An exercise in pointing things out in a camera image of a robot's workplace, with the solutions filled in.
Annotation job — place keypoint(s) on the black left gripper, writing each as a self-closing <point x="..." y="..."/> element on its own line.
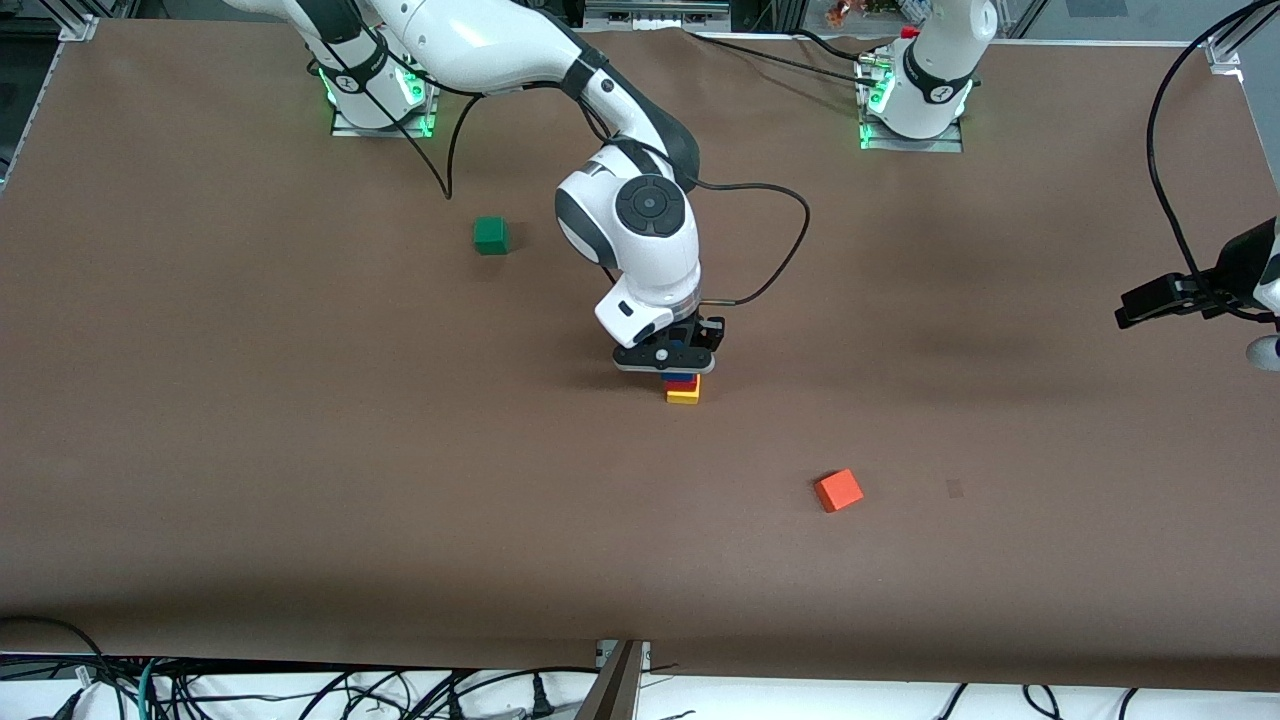
<point x="1229" y="268"/>

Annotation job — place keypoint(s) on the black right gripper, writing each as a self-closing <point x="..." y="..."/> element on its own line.
<point x="703" y="331"/>

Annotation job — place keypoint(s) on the red cube block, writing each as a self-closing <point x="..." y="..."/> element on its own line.
<point x="692" y="383"/>

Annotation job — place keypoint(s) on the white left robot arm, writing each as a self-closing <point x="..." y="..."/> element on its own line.
<point x="940" y="60"/>

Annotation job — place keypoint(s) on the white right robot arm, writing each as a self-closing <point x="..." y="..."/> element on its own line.
<point x="650" y="250"/>

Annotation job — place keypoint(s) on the yellow cube block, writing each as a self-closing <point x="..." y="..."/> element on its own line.
<point x="684" y="396"/>

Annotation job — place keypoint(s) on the orange cube block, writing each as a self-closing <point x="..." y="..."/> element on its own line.
<point x="838" y="490"/>

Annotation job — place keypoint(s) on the green cube block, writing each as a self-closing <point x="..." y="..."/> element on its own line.
<point x="490" y="235"/>

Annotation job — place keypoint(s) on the brown table cover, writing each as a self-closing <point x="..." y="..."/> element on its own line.
<point x="600" y="560"/>

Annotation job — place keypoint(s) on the dark metal bar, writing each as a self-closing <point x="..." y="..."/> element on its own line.
<point x="610" y="695"/>

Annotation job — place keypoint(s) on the black power plug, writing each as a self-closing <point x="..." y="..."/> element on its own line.
<point x="541" y="698"/>

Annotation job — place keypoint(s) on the aluminium frame corner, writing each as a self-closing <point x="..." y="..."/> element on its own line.
<point x="1225" y="50"/>
<point x="78" y="22"/>

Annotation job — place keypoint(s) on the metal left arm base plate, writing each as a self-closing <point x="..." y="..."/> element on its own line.
<point x="940" y="147"/>

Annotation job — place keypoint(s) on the silver metal bracket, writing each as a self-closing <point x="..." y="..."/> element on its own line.
<point x="640" y="655"/>

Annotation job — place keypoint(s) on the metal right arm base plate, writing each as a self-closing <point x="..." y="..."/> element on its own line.
<point x="345" y="130"/>

